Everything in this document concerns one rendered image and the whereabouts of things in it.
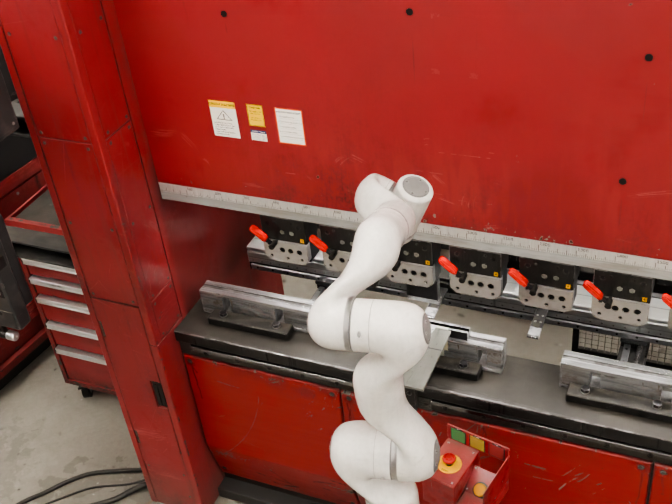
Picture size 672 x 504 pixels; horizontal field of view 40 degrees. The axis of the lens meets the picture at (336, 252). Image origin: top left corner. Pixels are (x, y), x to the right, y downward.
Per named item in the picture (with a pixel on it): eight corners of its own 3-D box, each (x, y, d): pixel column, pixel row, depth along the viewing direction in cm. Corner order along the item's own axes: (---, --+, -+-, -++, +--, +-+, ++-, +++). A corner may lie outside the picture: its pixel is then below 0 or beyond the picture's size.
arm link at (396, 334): (371, 442, 208) (444, 449, 205) (362, 488, 200) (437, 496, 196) (347, 282, 175) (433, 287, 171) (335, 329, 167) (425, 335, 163)
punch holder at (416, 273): (385, 280, 277) (381, 235, 267) (395, 263, 283) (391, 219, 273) (433, 289, 271) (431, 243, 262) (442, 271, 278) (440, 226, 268)
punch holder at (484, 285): (450, 292, 270) (448, 246, 260) (458, 274, 276) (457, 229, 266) (500, 301, 264) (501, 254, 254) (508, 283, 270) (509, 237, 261)
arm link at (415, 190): (372, 224, 213) (408, 243, 212) (388, 187, 202) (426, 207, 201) (387, 202, 218) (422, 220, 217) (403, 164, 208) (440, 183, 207)
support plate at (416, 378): (364, 378, 271) (364, 376, 270) (395, 322, 290) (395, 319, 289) (423, 392, 264) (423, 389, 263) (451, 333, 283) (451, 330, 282)
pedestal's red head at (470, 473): (423, 500, 274) (420, 459, 264) (449, 463, 284) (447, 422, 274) (484, 528, 264) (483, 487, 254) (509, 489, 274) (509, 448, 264)
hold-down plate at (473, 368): (384, 362, 292) (383, 355, 290) (390, 351, 296) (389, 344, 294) (477, 382, 281) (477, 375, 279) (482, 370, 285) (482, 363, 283)
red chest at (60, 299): (70, 404, 417) (1, 221, 358) (131, 333, 453) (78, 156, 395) (164, 430, 399) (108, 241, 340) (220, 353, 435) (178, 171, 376)
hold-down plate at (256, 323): (208, 324, 316) (206, 317, 314) (216, 314, 320) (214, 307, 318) (287, 341, 305) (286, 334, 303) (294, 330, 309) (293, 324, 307)
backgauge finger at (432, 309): (410, 317, 291) (409, 305, 288) (435, 269, 310) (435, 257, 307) (446, 325, 287) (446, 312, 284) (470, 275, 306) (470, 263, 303)
